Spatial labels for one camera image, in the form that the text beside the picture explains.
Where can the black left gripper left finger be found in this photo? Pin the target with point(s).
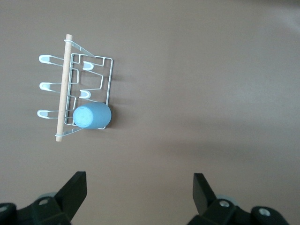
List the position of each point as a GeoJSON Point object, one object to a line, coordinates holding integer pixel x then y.
{"type": "Point", "coordinates": [47, 211]}

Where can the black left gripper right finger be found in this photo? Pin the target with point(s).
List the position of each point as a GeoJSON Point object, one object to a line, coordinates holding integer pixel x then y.
{"type": "Point", "coordinates": [222, 213]}

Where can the blue plastic cup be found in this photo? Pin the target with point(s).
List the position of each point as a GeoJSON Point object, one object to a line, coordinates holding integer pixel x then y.
{"type": "Point", "coordinates": [93, 116]}

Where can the brown table mat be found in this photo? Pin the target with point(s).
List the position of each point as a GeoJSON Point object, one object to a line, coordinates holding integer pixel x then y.
{"type": "Point", "coordinates": [199, 93]}

